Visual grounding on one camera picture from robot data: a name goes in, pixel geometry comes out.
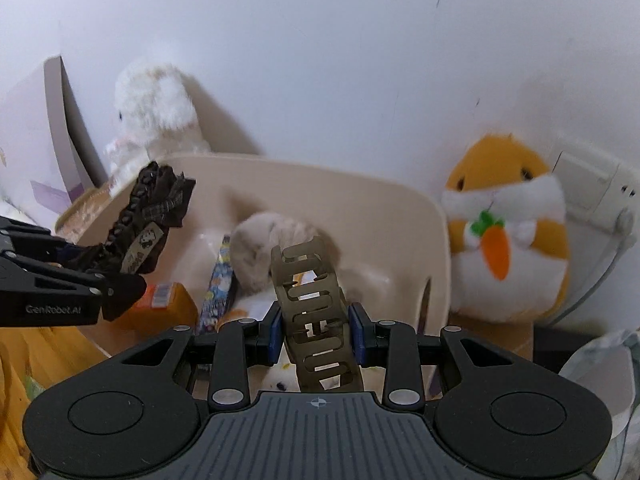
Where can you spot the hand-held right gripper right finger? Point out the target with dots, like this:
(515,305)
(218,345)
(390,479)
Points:
(356,332)

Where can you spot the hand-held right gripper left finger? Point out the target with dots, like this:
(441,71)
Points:
(274,332)

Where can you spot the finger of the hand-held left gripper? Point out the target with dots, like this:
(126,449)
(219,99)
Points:
(30,240)
(125,290)

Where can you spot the brown slotted rubber trivet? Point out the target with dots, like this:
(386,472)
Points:
(305,300)

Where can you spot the white red plush toy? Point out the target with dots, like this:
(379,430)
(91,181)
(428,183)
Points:
(275,377)

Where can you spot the orange bottle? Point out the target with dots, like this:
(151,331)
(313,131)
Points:
(170,315)

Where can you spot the blue white packet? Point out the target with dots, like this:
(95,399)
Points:
(217,290)

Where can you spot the dark brown lace scrunchie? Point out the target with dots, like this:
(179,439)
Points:
(150,200)

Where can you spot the beige plastic storage bin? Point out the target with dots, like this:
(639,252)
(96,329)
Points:
(380,240)

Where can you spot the white purple board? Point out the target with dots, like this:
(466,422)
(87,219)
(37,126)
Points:
(30,135)

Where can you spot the white plush bunny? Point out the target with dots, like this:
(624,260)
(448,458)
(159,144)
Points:
(155,105)

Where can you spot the orange hamster plush with carrot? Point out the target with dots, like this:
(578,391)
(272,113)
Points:
(510,220)

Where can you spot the black cabinet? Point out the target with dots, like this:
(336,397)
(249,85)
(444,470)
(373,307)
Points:
(555,345)

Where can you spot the light blue blanket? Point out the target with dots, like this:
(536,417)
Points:
(610,360)

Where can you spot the white wall socket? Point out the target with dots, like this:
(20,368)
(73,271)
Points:
(585,180)

